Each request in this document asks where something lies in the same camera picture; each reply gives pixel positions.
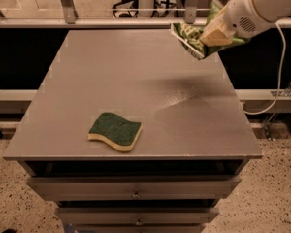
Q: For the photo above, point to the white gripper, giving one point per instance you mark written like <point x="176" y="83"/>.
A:
<point x="240" y="14"/>

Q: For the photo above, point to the green jalapeno chip bag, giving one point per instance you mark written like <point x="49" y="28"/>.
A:
<point x="189" y="35"/>

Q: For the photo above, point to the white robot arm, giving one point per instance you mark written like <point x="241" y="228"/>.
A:
<point x="279" y="9"/>

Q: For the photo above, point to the black office chair base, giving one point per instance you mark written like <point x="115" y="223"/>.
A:
<point x="142" y="8"/>

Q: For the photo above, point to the grey drawer cabinet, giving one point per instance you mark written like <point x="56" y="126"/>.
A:
<point x="193" y="122"/>

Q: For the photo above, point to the green and yellow sponge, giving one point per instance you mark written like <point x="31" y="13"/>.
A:
<point x="115" y="131"/>

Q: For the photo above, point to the top grey drawer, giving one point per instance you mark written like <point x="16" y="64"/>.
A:
<point x="150" y="188"/>

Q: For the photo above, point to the grey drawer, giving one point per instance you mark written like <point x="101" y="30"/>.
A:
<point x="150" y="188"/>
<point x="129" y="216"/>

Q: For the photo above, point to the top drawer metal knob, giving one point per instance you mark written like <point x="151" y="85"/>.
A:
<point x="136" y="195"/>

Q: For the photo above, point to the drawer metal knob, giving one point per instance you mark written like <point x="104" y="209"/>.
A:
<point x="139" y="222"/>
<point x="136" y="195"/>

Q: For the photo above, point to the metal bracket at right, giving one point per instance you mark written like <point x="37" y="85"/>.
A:
<point x="283" y="93"/>

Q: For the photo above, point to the metal railing frame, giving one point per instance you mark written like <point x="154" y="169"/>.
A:
<point x="92" y="14"/>

